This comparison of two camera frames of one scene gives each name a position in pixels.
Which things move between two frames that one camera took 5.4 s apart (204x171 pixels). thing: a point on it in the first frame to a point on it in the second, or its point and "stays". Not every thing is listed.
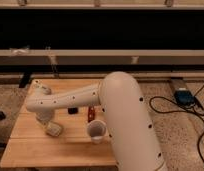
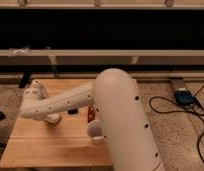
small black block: [72, 110] stays
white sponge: [52, 129] to [53, 117]
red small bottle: [91, 113] stays
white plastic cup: [96, 129] stays
